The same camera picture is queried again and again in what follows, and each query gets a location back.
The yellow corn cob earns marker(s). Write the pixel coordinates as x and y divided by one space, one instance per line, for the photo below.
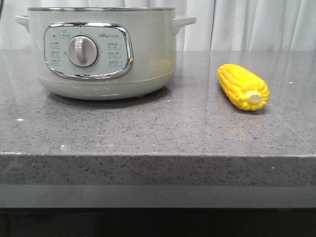
244 89

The pale green electric cooking pot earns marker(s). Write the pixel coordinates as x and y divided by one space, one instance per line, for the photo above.
104 53

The white pleated curtain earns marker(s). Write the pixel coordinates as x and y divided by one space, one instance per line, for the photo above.
222 25

